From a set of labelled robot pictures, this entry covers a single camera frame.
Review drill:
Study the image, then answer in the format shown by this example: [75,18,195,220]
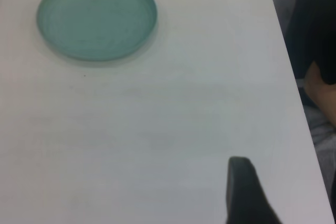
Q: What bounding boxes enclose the person's black shirt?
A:
[285,0,336,86]

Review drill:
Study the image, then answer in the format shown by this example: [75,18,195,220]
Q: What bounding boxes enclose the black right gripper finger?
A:
[225,156,284,224]

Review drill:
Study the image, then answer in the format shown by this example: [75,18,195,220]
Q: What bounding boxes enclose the green round plate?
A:
[36,0,159,62]

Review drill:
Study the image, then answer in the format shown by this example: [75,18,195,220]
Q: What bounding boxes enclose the person's grey trousers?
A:
[308,118,336,209]

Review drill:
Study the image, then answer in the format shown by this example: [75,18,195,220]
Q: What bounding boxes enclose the person's bare forearm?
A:
[304,61,336,127]

